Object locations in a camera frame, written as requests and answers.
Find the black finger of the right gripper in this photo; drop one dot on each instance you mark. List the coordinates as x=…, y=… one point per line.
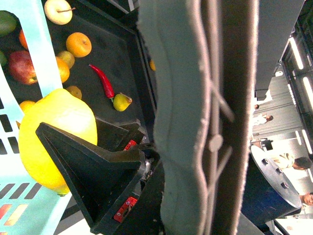
x=101, y=177

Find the yellow lemon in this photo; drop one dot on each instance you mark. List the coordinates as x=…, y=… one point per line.
x=46, y=129

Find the light blue shopping basket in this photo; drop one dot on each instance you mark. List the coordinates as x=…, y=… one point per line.
x=27, y=207

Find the yellow pear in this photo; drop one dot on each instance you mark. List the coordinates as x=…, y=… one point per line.
x=121, y=102

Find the red chili pepper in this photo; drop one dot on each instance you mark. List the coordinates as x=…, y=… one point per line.
x=107, y=86

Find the brown kiwi lower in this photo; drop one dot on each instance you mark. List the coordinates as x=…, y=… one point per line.
x=75, y=91

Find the brown kiwi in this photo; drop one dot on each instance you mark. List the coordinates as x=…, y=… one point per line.
x=67, y=57
x=75, y=91

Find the large orange front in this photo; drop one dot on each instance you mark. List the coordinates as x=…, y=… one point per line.
x=26, y=105

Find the yellow orange apple centre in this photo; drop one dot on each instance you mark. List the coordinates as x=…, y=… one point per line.
x=63, y=69

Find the brown kiwi upper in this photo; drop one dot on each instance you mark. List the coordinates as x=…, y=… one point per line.
x=67, y=57

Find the golden apple back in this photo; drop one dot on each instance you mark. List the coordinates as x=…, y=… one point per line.
x=78, y=44

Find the red yellow apple centre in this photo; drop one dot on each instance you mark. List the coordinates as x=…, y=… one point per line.
x=21, y=67

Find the green avocado centre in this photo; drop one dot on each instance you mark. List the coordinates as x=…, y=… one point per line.
x=3, y=59

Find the small orange centre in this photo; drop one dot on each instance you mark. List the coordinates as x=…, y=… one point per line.
x=22, y=40

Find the white asian pear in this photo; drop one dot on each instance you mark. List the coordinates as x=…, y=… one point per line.
x=58, y=11

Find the green lime centre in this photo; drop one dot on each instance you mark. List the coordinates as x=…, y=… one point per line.
x=8, y=23

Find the black metal shelf frame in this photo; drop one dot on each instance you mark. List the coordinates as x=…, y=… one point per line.
x=118, y=51

